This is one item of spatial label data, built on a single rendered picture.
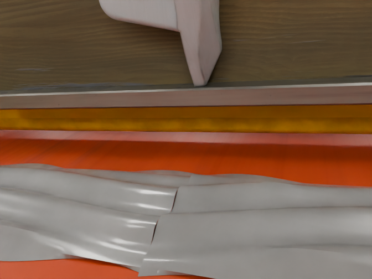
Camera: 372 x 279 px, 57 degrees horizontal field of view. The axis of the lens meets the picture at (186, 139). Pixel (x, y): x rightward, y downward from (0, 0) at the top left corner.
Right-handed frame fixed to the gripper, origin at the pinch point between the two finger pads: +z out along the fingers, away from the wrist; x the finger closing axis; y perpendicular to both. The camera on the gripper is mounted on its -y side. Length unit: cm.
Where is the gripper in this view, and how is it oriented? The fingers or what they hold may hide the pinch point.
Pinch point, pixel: (222, 53)
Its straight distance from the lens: 20.2
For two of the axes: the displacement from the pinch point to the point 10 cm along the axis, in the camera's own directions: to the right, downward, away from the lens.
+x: -3.1, 3.8, -8.7
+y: -9.4, 0.0, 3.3
